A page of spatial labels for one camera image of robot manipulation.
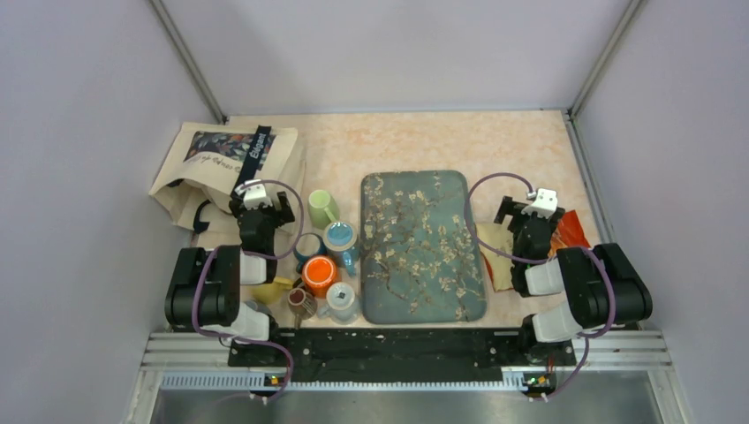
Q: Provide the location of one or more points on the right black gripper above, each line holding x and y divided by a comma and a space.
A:
509, 208

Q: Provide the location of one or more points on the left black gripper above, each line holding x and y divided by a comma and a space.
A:
281, 215

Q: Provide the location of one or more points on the light green mug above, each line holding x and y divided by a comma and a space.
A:
322, 209

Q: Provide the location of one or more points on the light blue mug yellow inside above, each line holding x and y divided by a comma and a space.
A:
341, 242

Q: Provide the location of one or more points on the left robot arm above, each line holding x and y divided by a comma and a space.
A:
204, 291

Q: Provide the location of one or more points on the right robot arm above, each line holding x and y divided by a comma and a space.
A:
601, 286

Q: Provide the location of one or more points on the dark blue mug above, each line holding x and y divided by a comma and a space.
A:
309, 245

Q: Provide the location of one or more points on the orange mug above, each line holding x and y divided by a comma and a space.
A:
319, 273

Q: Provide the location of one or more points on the brown striped mug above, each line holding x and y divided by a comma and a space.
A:
302, 304

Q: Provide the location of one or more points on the pale grey mug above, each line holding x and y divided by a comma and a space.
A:
342, 304

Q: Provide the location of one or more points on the orange cream snack bag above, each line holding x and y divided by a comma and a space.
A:
569, 232

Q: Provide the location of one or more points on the small grey cup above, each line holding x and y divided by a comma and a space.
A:
259, 307

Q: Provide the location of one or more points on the beige canvas tote bag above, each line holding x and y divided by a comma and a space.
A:
199, 174

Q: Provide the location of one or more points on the floral blue serving tray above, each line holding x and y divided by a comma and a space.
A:
418, 261

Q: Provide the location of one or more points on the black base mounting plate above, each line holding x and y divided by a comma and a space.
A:
404, 359

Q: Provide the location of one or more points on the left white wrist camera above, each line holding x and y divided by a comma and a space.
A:
253, 194

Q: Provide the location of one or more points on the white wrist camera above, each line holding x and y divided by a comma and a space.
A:
253, 194
543, 203

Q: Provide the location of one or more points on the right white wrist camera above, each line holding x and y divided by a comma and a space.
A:
543, 203

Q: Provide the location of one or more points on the aluminium frame rail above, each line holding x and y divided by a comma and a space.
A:
189, 361

